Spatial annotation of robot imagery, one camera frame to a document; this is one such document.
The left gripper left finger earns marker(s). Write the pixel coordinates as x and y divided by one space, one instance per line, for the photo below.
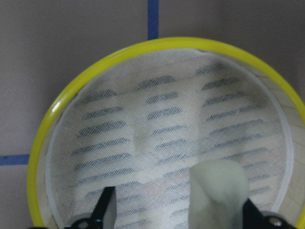
103 215

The yellow steamer layer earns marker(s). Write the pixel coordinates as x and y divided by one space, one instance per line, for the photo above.
164 133

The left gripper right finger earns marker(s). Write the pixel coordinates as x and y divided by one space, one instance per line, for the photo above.
253 218

